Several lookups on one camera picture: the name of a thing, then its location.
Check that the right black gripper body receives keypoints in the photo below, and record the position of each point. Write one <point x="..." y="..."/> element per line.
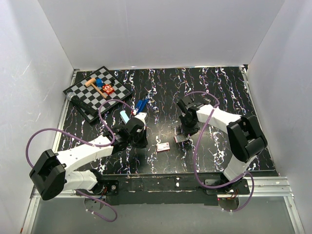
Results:
<point x="188" y="127"/>

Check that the wooden toy mallet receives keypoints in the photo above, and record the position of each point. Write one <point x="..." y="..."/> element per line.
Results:
<point x="91" y="82"/>

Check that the red white staple box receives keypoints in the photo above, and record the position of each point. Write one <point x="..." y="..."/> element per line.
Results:
<point x="162" y="147"/>

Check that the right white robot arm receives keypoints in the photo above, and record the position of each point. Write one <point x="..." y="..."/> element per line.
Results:
<point x="245" y="136"/>

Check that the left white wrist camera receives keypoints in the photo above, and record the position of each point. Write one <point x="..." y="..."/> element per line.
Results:
<point x="141" y="116"/>

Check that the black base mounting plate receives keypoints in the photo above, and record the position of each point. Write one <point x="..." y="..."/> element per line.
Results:
<point x="154" y="189"/>

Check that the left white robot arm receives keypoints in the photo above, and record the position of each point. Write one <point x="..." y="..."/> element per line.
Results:
<point x="54" y="173"/>

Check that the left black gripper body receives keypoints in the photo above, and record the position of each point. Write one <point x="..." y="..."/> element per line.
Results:
<point x="139" y="142"/>

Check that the black cylinder silver cap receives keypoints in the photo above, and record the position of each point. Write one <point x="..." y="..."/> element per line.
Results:
<point x="72" y="97"/>

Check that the light blue stapler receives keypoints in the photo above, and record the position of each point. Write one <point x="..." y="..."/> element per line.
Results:
<point x="125" y="118"/>

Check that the checkered chess board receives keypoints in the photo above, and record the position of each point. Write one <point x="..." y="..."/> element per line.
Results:
<point x="91" y="96"/>

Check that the blue toy block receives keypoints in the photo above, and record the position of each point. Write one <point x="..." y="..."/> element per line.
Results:
<point x="99" y="82"/>

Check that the staple box tray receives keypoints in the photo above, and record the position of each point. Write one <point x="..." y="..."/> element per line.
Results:
<point x="181" y="138"/>

